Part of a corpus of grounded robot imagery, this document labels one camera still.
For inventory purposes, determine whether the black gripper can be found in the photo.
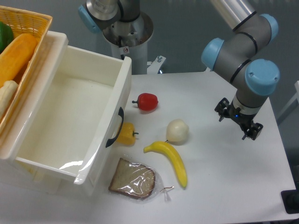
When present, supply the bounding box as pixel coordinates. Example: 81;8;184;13
214;98;263;140

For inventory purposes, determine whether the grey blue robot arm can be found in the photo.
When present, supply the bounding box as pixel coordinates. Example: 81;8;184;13
78;0;280;140

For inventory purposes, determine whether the yellow banana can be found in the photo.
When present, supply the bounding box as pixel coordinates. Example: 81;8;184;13
143;141;188;189

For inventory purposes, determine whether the red bell pepper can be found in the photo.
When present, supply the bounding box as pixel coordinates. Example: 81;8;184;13
132;93;158;112

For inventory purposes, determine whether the black device at table edge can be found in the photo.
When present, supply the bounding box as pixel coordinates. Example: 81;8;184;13
281;190;299;214

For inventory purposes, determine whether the yellow bell pepper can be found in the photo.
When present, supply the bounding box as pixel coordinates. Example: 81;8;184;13
116;122;139;146

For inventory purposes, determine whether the bread slice in plastic bag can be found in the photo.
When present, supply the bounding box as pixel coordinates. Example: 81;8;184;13
108;157;174;203

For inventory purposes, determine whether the white plastic drawer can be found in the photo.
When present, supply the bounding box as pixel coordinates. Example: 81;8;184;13
0;45;133;193

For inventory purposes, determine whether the white drawer cabinet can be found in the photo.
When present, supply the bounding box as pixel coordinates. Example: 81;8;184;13
0;31;68;193

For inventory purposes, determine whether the orange baguette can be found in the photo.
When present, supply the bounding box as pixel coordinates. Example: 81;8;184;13
0;33;38;87

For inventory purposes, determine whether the pale white bread roll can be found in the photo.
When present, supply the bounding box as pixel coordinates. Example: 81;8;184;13
0;80;18;119

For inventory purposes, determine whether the yellow wicker basket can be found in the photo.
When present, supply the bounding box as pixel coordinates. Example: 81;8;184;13
0;6;52;131

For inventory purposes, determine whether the green bell pepper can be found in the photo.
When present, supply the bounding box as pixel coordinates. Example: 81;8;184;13
0;22;14;53

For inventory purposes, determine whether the white frame at right edge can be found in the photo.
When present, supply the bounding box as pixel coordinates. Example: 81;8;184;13
277;81;299;125

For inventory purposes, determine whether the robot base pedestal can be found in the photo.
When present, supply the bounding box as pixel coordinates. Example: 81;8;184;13
103;12;166;75

